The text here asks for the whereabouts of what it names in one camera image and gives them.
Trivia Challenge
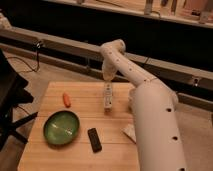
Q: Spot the white plastic bottle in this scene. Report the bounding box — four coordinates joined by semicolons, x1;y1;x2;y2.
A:
104;82;113;110

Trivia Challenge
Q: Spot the white paper cup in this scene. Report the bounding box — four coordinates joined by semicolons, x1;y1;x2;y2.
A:
128;89;134;110

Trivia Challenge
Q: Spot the white sponge block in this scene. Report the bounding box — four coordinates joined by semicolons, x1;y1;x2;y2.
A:
123;124;136;142

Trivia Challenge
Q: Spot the orange carrot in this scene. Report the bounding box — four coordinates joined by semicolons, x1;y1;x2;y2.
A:
63;93;71;108

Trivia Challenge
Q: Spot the green bowl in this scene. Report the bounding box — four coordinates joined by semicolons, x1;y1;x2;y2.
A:
43;110;80;145

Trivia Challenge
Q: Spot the black cable on floor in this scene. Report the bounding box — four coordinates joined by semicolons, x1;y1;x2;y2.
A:
5;39;44;74

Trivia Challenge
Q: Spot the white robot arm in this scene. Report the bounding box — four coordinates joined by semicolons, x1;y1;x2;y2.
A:
100;39;187;171

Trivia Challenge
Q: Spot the black remote control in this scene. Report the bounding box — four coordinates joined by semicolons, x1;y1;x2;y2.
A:
88;128;102;153

